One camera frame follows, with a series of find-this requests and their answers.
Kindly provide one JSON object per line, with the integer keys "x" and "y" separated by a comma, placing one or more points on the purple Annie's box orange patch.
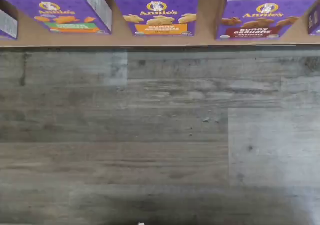
{"x": 157, "y": 7}

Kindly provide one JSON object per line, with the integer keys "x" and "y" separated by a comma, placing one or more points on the brown wooden shelf board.
{"x": 162, "y": 41}

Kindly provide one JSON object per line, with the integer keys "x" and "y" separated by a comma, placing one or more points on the purple Annie's box green patch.
{"x": 62, "y": 7}

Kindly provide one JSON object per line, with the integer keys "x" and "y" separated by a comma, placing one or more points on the purple Annie's box brown patch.
{"x": 260, "y": 10}

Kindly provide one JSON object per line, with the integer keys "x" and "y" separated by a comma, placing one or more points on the purple Annie's cracker box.
{"x": 314, "y": 20}

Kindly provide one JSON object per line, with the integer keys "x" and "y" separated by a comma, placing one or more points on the purple box grey side panel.
{"x": 8, "y": 26}

